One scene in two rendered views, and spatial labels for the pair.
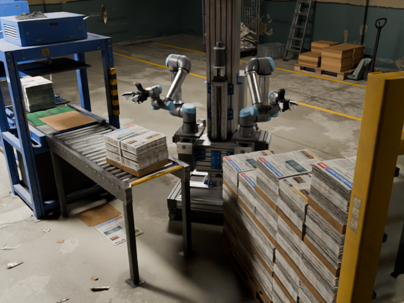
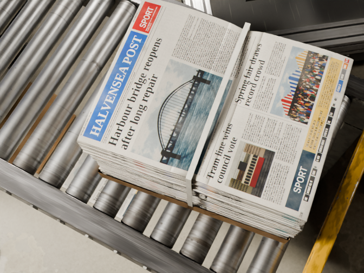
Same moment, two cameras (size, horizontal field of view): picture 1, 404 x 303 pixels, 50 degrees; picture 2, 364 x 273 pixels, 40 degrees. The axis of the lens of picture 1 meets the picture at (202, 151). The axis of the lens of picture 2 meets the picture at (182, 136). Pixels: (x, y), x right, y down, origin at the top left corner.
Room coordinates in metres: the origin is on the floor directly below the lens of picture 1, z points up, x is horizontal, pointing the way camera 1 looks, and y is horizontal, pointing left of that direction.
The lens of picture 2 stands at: (2.60, 0.65, 1.74)
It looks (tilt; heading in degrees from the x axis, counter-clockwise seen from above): 69 degrees down; 342
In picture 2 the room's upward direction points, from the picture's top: 5 degrees counter-clockwise
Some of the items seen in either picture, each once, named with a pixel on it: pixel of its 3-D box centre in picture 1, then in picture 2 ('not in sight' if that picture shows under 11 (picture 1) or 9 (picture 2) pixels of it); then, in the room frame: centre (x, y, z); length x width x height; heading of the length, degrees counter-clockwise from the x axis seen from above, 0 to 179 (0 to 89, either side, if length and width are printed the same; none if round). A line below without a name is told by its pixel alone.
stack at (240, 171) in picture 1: (278, 240); not in sight; (2.45, -0.51, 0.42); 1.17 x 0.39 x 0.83; 18
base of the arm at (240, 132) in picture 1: (246, 129); not in sight; (3.41, -0.38, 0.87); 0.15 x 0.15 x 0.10
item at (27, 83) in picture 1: (33, 93); not in sight; (4.42, 1.75, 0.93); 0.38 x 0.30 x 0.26; 40
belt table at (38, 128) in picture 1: (59, 122); not in sight; (3.98, 1.39, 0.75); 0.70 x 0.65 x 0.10; 40
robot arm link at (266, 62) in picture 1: (263, 90); not in sight; (3.44, -0.51, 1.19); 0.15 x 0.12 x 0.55; 102
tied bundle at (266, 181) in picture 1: (294, 180); not in sight; (2.33, -0.56, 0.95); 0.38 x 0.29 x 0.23; 109
